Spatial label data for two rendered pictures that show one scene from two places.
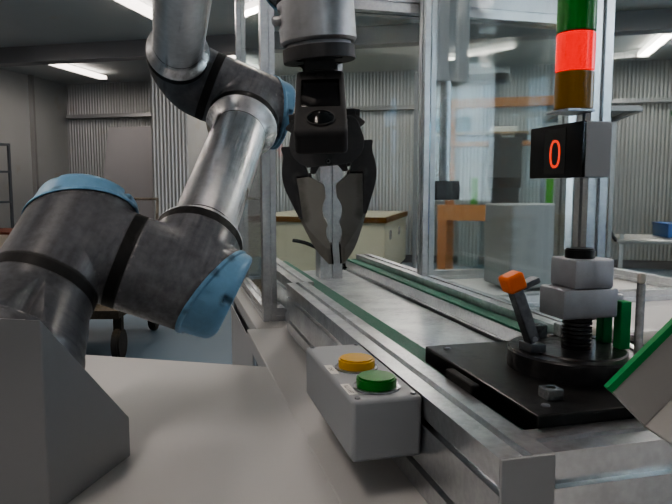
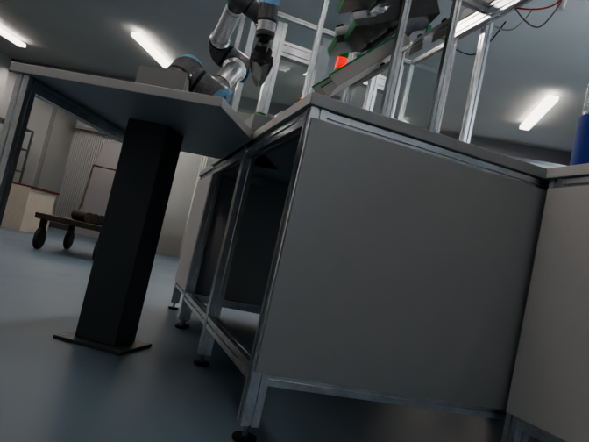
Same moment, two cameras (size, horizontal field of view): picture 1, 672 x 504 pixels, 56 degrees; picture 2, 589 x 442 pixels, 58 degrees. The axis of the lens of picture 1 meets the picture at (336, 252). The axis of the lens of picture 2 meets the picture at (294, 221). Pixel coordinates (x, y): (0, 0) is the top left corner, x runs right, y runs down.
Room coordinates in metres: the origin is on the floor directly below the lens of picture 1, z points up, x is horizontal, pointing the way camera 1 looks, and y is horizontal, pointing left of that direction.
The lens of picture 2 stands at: (-1.42, -0.15, 0.45)
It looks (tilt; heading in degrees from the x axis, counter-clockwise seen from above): 4 degrees up; 357
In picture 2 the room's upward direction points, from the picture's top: 13 degrees clockwise
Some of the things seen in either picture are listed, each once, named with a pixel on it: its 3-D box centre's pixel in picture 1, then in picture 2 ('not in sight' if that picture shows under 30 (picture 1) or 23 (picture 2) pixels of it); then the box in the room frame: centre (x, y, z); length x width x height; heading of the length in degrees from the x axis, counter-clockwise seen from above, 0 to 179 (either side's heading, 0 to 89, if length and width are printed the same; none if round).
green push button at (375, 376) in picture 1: (376, 385); not in sight; (0.61, -0.04, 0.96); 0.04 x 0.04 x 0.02
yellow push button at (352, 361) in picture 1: (356, 366); not in sight; (0.68, -0.02, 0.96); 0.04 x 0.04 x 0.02
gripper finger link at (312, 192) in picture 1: (315, 217); (255, 74); (0.65, 0.02, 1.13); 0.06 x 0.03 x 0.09; 1
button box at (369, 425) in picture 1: (356, 393); (254, 126); (0.68, -0.02, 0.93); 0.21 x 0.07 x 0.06; 15
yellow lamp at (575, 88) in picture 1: (574, 91); not in sight; (0.86, -0.32, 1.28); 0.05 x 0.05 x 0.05
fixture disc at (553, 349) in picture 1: (575, 356); not in sight; (0.65, -0.25, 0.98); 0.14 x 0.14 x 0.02
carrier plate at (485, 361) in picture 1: (575, 374); not in sight; (0.65, -0.25, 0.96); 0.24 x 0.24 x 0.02; 15
